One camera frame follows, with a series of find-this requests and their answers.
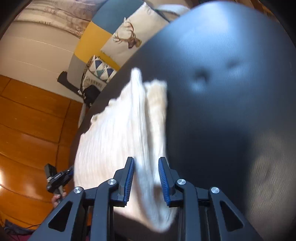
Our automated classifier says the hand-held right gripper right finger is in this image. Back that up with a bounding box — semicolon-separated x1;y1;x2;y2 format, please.
158;157;264;241

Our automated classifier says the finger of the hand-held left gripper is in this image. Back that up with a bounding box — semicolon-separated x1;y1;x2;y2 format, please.
63;165;75;183

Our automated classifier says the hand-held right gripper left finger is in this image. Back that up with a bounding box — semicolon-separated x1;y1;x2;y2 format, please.
30;156;135;241

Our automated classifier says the cream knit sweater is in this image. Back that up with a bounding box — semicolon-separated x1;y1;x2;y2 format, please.
73;68;178;233

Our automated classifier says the person's left hand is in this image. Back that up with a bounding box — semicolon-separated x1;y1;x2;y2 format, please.
51;192;68;207

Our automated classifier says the black handbag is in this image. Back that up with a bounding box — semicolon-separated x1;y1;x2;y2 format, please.
81;85;102;107

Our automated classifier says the triangle pattern pillow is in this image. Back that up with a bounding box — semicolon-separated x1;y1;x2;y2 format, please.
80;54;117;93

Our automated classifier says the grey yellow blue sofa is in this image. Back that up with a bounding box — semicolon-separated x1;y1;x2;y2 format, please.
67;0;192;109

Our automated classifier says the deer print pillow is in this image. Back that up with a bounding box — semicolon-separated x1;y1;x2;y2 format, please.
101;2;170;65

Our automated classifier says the brown patterned curtain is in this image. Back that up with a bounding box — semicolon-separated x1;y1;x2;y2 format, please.
17;0;109;39

